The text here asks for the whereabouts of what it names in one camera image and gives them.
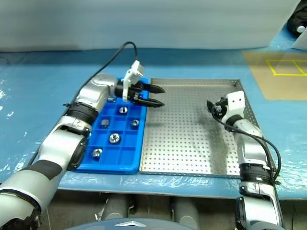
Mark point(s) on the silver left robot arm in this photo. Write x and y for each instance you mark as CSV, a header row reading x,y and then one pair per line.
x,y
93,93

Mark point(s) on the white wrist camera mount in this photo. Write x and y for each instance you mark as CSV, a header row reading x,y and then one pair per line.
x,y
129,77
236,103

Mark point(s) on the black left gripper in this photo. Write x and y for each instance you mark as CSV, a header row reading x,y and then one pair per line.
x,y
138,92

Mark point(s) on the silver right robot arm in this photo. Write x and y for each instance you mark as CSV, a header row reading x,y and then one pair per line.
x,y
251,151

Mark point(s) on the grey rounded cylinder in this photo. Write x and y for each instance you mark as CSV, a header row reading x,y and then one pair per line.
x,y
185,212
117,206

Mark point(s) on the brown mat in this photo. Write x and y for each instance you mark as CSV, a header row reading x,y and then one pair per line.
x,y
261,81

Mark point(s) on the blue-grey robot torso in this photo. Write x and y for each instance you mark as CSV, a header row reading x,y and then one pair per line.
x,y
132,225

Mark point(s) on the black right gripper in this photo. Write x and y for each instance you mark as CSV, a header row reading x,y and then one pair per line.
x,y
220,109

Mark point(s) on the black object with white knob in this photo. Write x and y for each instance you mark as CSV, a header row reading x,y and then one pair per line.
x,y
293,24

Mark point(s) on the perforated metal tray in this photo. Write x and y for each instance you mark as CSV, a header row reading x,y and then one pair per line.
x,y
180,143

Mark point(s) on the white backdrop panel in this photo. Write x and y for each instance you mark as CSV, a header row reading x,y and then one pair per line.
x,y
144,21

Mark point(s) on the blue compartment tray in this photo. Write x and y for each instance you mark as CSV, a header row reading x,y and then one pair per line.
x,y
127,155

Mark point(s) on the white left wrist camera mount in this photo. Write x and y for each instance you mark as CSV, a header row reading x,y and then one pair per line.
x,y
129,77

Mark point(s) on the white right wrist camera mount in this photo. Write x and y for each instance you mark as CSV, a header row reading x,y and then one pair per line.
x,y
236,103

